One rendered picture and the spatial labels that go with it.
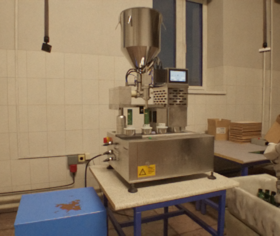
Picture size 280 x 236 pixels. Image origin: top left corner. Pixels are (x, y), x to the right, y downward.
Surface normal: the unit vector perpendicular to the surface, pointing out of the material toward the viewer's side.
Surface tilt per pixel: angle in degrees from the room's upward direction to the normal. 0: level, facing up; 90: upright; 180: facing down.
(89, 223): 90
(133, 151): 90
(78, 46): 90
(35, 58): 90
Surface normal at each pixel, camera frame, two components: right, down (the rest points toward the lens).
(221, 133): 0.06, 0.07
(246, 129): 0.40, 0.06
